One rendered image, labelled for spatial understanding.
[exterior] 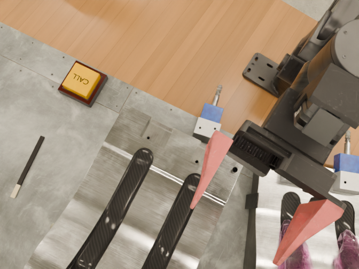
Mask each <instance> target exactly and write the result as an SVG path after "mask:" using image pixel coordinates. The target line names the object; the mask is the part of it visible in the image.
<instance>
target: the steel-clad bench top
mask: <svg viewBox="0 0 359 269"><path fill-rule="evenodd" d="M76 60H77V61H79V62H81V63H83V64H85V65H87V66H89V67H91V68H93V69H95V70H97V71H99V72H101V73H103V74H105V75H107V77H108V80H107V82H106V83H105V85H104V87H103V89H102V90H101V92H100V94H99V95H98V97H97V99H96V100H95V102H94V103H93V105H92V107H91V108H90V107H88V106H86V105H84V104H82V103H80V102H78V101H76V100H74V99H72V98H70V97H68V96H66V95H63V94H61V93H60V92H59V91H58V88H59V86H60V84H61V83H62V81H63V80H64V78H65V77H66V75H67V74H68V72H69V70H70V69H71V67H72V66H73V64H74V62H75V61H76ZM125 104H126V105H128V106H130V107H133V108H135V109H137V110H139V111H141V112H143V113H145V114H147V115H149V116H151V117H152V119H153V120H155V121H157V122H159V123H161V124H163V125H165V126H167V127H169V128H172V129H173V128H175V129H177V130H180V131H182V132H184V133H186V134H188V135H190V136H192V135H193V132H194V129H195V126H196V123H197V120H198V117H196V116H193V115H191V114H189V113H187V112H185V111H183V110H181V109H179V108H177V107H175V106H173V105H171V104H169V103H167V102H165V101H163V100H161V99H158V98H156V97H154V96H152V95H150V94H148V93H146V92H144V91H142V90H140V89H138V88H136V87H133V86H132V85H130V84H128V83H126V82H123V81H121V80H119V79H117V78H115V77H113V76H111V75H109V74H107V73H105V72H102V71H101V70H99V69H97V68H95V67H93V66H91V65H88V64H86V63H84V62H82V61H80V60H78V59H76V58H74V57H72V56H69V55H67V54H65V53H63V52H61V51H59V50H57V49H55V48H53V47H51V46H49V45H47V44H45V43H43V42H41V41H39V40H37V39H35V38H32V37H30V36H28V35H26V34H24V33H22V32H20V31H18V30H16V29H14V28H12V27H10V26H8V25H6V24H4V23H2V22H0V269H23V268H24V267H25V265H26V263H27V262H28V260H29V259H30V257H31V255H32V254H33V252H34V251H35V249H36V248H37V247H38V245H39V244H40V243H41V241H42V240H43V238H44V237H45V236H46V234H47V233H48V231H49V230H50V226H51V224H52V223H55V222H56V221H57V219H58V218H59V217H60V215H61V214H62V213H63V211H64V210H65V209H66V207H67V206H68V204H69V203H70V201H71V199H72V198H73V196H74V195H75V193H76V191H77V189H78V188H79V186H80V184H81V182H82V180H83V179H84V177H85V175H86V174H87V172H88V170H89V168H90V166H91V165H92V163H93V161H94V159H95V157H96V155H97V154H98V152H99V150H100V148H101V146H102V145H103V142H104V140H105V139H106V137H107V135H108V133H109V132H110V130H111V128H112V126H113V124H114V123H115V121H116V119H117V118H118V116H119V114H120V113H121V111H122V109H123V107H124V105H125ZM40 136H44V137H45V138H44V140H43V142H42V144H41V146H40V148H39V150H38V152H37V154H36V156H35V158H34V160H33V162H32V164H31V166H30V168H29V170H28V172H27V175H26V177H25V179H24V181H23V183H22V185H21V187H20V189H19V191H18V193H17V195H16V197H15V199H14V198H12V197H10V196H11V194H12V192H13V190H14V188H15V186H16V184H17V182H18V180H19V178H20V176H21V174H22V172H23V170H24V168H25V166H26V164H27V162H28V160H29V158H30V156H31V154H32V152H33V150H34V148H35V146H36V144H37V142H38V140H39V138H40ZM252 180H253V172H252V171H251V170H249V169H247V168H246V167H244V166H243V167H242V169H241V172H240V174H239V176H238V178H237V181H236V183H235V185H234V187H233V189H232V192H231V194H230V196H229V198H228V200H227V203H226V205H225V206H224V209H223V211H222V213H221V215H220V217H219V220H218V222H217V224H216V226H215V228H214V230H213V233H212V235H211V237H210V239H209V241H208V243H207V246H206V248H205V251H204V253H203V255H202V257H201V259H200V262H199V264H198V266H197V269H243V266H244V256H245V246H246V236H247V226H248V216H249V209H245V202H246V195H248V194H251V190H252Z"/></svg>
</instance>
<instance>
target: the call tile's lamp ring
mask: <svg viewBox="0 0 359 269"><path fill-rule="evenodd" d="M75 63H78V64H80V65H82V66H85V67H87V68H89V69H91V70H93V71H94V72H97V73H99V74H100V76H102V78H101V80H100V81H99V83H98V85H97V86H96V88H95V90H94V91H93V93H92V95H91V96H90V98H89V100H85V99H83V98H81V97H79V96H77V95H75V94H73V93H71V92H69V91H67V90H65V89H63V88H62V87H63V86H62V84H63V82H64V80H65V79H66V77H67V76H68V74H69V72H70V71H71V69H72V68H73V66H74V65H75ZM73 66H72V67H71V69H70V71H69V72H68V74H67V75H66V77H65V78H64V80H63V82H62V83H61V85H60V86H59V88H58V90H60V91H62V92H64V93H66V94H68V95H70V96H72V97H74V98H76V99H78V100H80V101H82V102H84V103H86V104H88V105H89V104H90V103H91V101H92V99H93V97H94V96H95V94H96V92H97V91H98V89H99V87H100V86H101V84H102V82H103V81H104V79H105V77H106V76H107V75H105V74H103V73H101V72H99V71H97V70H95V69H93V68H91V67H89V66H87V65H85V64H83V63H81V62H78V61H75V62H74V64H73Z"/></svg>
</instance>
